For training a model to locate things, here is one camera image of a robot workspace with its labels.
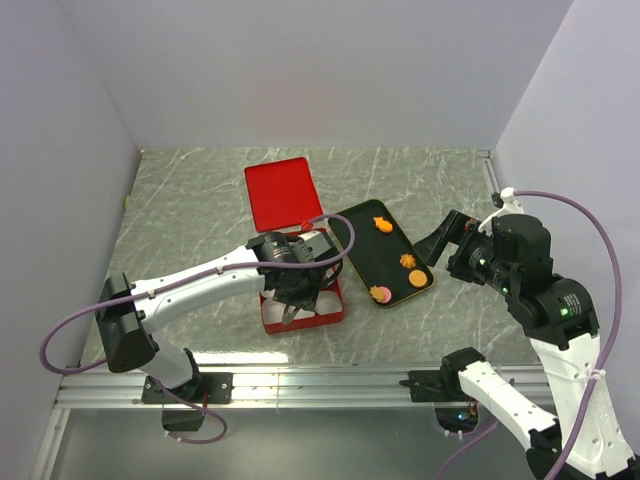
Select pink round cookie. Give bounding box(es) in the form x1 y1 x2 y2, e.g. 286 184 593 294
380 287 392 303

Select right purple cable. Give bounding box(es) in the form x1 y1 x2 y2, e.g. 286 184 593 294
434 189 623 480

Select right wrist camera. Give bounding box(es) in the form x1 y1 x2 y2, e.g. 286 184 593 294
478 187 524 235

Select swirl star cookie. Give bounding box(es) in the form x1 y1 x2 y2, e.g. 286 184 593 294
399 254 417 269

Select aluminium rail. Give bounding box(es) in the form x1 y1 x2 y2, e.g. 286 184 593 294
53 364 561 411

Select paper cup front left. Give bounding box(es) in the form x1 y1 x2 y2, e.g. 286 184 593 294
261 298 285 325

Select red tin lid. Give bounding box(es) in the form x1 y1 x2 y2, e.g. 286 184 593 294
244 157 323 233

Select paper cup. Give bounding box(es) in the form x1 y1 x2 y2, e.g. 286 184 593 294
315 291 343 315
261 298 285 325

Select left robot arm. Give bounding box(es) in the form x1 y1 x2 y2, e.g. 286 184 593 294
96 230 342 402

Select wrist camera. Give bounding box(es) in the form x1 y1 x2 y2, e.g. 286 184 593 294
297 223 337 263
478 187 524 235

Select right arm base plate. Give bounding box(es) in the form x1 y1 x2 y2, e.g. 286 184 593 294
399 370 467 403

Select metal tongs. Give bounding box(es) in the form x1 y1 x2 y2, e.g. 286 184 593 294
281 305 300 325

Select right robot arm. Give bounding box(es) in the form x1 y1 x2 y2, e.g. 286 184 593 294
415 210 639 479

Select black tray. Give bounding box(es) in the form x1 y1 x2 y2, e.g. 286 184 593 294
328 199 435 308

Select red tin box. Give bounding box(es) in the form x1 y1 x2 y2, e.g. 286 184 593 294
253 227 347 337

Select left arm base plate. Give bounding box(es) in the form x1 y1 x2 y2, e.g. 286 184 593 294
141 372 233 405

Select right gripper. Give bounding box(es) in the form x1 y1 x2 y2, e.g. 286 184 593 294
410 206 514 291

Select paper cup front right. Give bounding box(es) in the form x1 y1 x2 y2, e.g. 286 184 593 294
315 291 343 315

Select round orange cookie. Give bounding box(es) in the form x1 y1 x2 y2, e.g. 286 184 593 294
408 269 429 289

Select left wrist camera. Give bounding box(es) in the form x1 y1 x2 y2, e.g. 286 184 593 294
297 223 337 263

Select fish shaped cookie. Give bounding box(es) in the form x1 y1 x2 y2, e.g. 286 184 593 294
373 216 394 234

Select flower cookie front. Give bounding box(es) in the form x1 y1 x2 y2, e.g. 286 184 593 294
369 286 386 303

